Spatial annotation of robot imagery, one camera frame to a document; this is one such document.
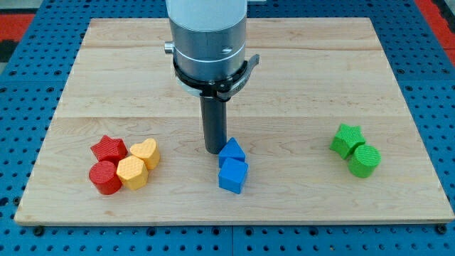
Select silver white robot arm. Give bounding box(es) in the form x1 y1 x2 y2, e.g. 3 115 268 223
166 0 247 96

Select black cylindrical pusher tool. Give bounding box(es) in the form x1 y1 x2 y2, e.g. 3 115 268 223
200 96 227 154

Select blue triangle block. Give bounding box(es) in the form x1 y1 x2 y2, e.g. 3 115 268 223
218 137 246 168

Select blue cube block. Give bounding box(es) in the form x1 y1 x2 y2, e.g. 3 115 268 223
218 158 249 194

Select yellow heart block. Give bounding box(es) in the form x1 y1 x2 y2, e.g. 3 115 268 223
130 138 161 170

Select light wooden board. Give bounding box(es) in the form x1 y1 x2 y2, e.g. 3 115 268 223
14 18 454 226

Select yellow hexagon block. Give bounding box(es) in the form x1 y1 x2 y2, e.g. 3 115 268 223
117 156 149 191

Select red star block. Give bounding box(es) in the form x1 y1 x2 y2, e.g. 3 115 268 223
90 135 128 166

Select green star block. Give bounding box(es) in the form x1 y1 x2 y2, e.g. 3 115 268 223
329 124 366 159

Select red cylinder block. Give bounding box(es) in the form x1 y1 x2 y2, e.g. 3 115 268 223
89 161 122 195

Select green cylinder block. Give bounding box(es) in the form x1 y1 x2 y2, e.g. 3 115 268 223
348 144 382 178

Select black clamp ring with lever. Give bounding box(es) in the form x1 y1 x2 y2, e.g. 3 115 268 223
173 53 260 103

